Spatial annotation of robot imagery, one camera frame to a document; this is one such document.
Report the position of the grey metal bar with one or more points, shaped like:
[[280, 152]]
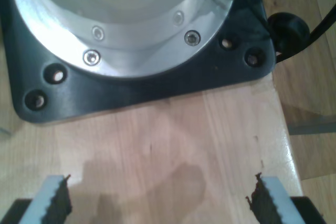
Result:
[[312, 129]]

